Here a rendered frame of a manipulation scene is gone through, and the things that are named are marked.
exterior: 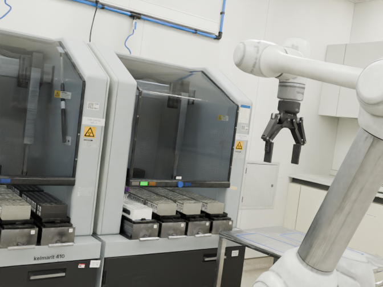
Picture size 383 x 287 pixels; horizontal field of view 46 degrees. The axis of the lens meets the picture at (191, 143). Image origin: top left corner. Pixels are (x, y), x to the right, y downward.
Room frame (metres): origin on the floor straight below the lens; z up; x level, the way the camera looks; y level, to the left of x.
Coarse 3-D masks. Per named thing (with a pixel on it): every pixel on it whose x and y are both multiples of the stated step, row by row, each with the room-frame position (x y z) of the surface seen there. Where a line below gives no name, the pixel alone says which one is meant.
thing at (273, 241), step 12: (252, 228) 2.12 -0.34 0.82; (264, 228) 2.16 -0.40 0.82; (276, 228) 2.19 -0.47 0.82; (288, 228) 2.22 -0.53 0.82; (240, 240) 1.88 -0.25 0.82; (252, 240) 1.90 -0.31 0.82; (264, 240) 1.92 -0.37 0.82; (276, 240) 1.95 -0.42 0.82; (288, 240) 1.98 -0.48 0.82; (300, 240) 2.00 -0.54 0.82; (264, 252) 1.78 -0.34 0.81; (276, 252) 1.76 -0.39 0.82; (360, 252) 1.92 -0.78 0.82; (216, 264) 1.97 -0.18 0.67; (372, 264) 1.75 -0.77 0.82; (216, 276) 1.97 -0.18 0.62
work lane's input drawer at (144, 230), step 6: (126, 216) 2.06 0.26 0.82; (126, 222) 2.03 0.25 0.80; (132, 222) 2.00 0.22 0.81; (138, 222) 2.00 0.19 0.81; (144, 222) 2.01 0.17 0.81; (150, 222) 2.03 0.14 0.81; (156, 222) 2.05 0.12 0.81; (126, 228) 2.02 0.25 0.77; (132, 228) 1.98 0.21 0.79; (138, 228) 1.99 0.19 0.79; (144, 228) 2.01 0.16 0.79; (150, 228) 2.03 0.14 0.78; (156, 228) 2.05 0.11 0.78; (132, 234) 1.97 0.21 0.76; (138, 234) 1.99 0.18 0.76; (144, 234) 2.01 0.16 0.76; (150, 234) 2.03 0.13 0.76; (156, 234) 2.05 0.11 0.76; (144, 240) 1.96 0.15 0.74; (150, 240) 1.99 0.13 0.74
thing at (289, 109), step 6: (282, 102) 1.52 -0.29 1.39; (288, 102) 1.50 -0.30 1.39; (294, 102) 1.50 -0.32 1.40; (282, 108) 1.51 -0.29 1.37; (288, 108) 1.50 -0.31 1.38; (294, 108) 1.50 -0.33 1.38; (282, 114) 1.51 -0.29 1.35; (288, 114) 1.53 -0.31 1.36; (294, 114) 1.54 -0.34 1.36; (282, 120) 1.51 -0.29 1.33; (288, 126) 1.53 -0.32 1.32
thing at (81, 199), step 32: (96, 64) 2.02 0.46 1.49; (96, 96) 1.93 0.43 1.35; (96, 128) 1.94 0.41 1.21; (96, 160) 1.95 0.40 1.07; (64, 192) 1.97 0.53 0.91; (96, 192) 1.96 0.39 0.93; (0, 256) 1.65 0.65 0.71; (32, 256) 1.72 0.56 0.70; (64, 256) 1.80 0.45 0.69; (96, 256) 1.88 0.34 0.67
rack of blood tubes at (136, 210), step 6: (126, 198) 2.25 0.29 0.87; (126, 204) 2.10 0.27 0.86; (132, 204) 2.12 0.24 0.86; (138, 204) 2.13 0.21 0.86; (126, 210) 2.21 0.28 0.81; (132, 210) 2.02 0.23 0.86; (138, 210) 2.03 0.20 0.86; (144, 210) 2.05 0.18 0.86; (150, 210) 2.07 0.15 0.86; (132, 216) 2.02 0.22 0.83; (138, 216) 2.03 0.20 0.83; (144, 216) 2.05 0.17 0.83; (150, 216) 2.07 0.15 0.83
